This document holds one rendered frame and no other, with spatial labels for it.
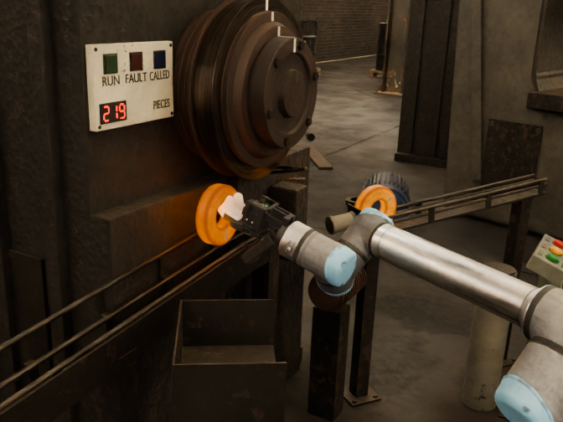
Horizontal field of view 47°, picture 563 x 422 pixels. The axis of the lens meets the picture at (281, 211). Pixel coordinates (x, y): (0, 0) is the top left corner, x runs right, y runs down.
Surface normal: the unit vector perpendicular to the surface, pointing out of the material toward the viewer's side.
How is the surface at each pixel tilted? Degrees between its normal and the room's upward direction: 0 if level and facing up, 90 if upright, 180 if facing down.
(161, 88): 90
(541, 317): 61
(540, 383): 50
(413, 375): 0
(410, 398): 0
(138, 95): 90
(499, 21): 90
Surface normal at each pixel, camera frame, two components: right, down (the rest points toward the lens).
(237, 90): -0.05, 0.20
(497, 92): -0.69, 0.20
